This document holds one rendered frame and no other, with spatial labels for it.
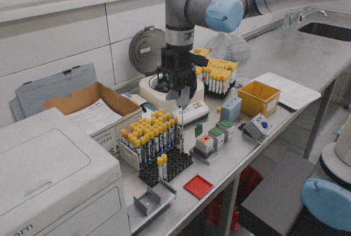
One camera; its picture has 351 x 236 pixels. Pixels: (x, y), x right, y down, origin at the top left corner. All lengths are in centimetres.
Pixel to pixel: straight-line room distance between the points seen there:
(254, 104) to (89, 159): 79
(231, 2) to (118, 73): 81
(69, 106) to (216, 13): 73
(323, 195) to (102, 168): 41
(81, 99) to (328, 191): 90
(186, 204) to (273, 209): 24
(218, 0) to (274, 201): 52
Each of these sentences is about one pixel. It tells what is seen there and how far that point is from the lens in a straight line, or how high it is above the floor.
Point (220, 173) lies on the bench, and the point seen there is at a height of 88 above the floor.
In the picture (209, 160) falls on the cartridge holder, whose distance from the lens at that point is 94.
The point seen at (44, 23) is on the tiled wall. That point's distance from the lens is 107.
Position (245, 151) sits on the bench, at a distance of 102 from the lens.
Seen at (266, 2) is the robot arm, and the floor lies 141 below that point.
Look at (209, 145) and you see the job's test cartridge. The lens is 92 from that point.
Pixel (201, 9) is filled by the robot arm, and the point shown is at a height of 140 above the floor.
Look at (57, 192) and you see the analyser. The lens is 51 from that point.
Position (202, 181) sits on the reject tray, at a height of 88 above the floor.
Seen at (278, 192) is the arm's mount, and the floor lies 95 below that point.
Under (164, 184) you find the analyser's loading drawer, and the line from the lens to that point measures 81.
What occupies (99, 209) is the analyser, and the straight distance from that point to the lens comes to 58.
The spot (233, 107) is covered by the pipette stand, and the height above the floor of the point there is 97.
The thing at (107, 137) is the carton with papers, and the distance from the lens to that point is 91.
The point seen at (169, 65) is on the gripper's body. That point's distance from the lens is 71.
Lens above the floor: 154
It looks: 32 degrees down
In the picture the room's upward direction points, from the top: straight up
